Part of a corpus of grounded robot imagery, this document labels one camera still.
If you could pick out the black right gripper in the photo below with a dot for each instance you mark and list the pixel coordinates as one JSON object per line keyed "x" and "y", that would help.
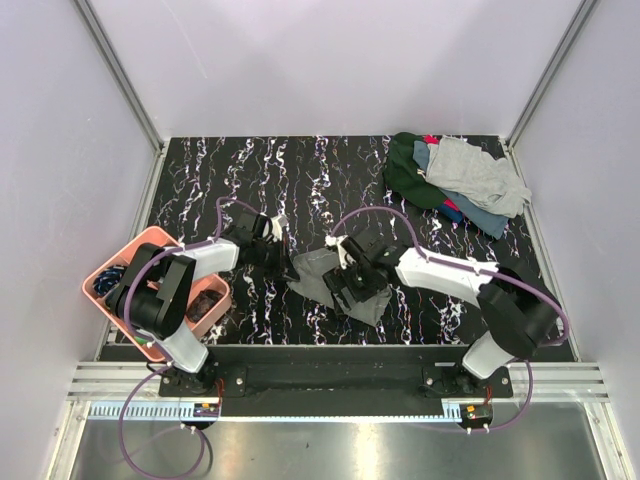
{"x": 338, "y": 278}

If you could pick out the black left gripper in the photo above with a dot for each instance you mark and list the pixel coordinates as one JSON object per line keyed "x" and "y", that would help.
{"x": 284, "y": 265}

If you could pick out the grey cloth napkin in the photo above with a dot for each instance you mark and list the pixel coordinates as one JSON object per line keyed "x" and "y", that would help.
{"x": 312, "y": 266}

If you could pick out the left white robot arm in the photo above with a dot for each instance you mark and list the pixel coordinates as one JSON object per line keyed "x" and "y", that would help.
{"x": 152, "y": 297}

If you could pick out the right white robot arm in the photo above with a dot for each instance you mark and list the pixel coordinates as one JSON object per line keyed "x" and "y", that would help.
{"x": 519, "y": 312}

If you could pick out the dark brown rolled item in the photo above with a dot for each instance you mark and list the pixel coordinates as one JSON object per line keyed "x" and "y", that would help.
{"x": 202, "y": 304}

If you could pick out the pink compartment tray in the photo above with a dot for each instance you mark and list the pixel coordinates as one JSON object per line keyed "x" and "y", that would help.
{"x": 123, "y": 257}

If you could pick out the dark green garment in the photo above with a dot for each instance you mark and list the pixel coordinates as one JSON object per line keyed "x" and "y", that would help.
{"x": 404, "y": 169}

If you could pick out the blue garment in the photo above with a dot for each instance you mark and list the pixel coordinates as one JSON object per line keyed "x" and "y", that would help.
{"x": 491, "y": 224}

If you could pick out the light grey shirt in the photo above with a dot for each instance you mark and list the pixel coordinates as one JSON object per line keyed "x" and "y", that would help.
{"x": 490, "y": 184}

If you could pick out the blue patterned rolled sock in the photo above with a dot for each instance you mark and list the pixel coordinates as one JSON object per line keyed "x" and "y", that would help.
{"x": 108, "y": 279}

